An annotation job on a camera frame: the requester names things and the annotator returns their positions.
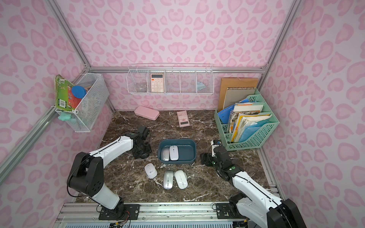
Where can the white wire wall basket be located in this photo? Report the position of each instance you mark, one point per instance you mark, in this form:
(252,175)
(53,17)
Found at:
(178,78)

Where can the white mesh side basket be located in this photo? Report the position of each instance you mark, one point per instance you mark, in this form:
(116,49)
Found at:
(87,110)

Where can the pink calculator on table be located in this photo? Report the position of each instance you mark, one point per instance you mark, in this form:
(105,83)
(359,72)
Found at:
(183,119)

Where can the white round mouse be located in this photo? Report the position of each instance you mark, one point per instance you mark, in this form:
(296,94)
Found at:
(150,171)

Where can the spiral sketch pad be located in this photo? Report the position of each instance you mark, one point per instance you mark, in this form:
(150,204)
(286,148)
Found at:
(236,94)

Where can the mint green cloth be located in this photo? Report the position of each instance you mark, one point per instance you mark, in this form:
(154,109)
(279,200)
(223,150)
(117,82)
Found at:
(67,117)

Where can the clear item in basket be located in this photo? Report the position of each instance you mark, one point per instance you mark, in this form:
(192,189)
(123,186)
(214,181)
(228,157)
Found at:
(141,88)

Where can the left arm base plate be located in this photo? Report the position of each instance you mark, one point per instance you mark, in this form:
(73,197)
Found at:
(121,212)

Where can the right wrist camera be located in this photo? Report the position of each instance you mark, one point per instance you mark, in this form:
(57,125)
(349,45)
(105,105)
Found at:
(214,144)

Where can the blue round disc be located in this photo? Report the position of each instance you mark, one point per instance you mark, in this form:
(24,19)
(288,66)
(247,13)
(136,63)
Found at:
(78,92)

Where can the green packaged card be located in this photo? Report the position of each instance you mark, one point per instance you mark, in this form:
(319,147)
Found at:
(62,97)

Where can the stack of books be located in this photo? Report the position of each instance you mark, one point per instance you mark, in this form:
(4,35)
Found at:
(246,117)

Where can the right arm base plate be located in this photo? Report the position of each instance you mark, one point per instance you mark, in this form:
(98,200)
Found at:
(226,211)

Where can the brown clipboard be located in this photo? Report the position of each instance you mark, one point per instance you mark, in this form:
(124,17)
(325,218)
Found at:
(234,82)

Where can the light blue item in basket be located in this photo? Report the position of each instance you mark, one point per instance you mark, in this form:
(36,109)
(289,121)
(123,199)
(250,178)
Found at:
(200,86)

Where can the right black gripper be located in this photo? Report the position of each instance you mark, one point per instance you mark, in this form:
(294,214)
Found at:
(209,159)

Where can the silver grey mouse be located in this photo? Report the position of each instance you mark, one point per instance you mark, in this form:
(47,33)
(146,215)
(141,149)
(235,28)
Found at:
(168,179)

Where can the light grey mouse in box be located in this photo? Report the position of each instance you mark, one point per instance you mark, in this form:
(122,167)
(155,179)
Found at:
(165,154)

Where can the green file organizer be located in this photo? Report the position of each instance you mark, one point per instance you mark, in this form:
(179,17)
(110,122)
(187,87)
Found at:
(258,138)

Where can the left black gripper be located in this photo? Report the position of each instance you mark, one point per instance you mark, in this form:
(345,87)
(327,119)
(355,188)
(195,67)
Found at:
(141,151)

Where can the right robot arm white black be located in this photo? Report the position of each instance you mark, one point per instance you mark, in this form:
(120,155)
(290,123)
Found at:
(253,201)

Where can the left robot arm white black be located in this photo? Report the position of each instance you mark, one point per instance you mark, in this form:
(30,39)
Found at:
(87,172)

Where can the pink pencil case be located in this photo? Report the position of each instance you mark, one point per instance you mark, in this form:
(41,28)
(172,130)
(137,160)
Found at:
(147,113)

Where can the aluminium front rail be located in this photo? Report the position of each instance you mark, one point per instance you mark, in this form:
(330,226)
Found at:
(151,215)

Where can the pink calculator in basket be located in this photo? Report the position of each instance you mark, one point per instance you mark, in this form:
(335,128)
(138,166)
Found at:
(157,82)

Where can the white slim mouse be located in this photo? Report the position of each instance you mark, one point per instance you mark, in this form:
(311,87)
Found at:
(181,179)

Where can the dark teal storage box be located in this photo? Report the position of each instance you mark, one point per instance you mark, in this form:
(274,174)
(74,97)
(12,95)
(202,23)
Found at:
(186,147)

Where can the blue folder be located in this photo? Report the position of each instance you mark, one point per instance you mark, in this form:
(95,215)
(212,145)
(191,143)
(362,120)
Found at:
(224,114)

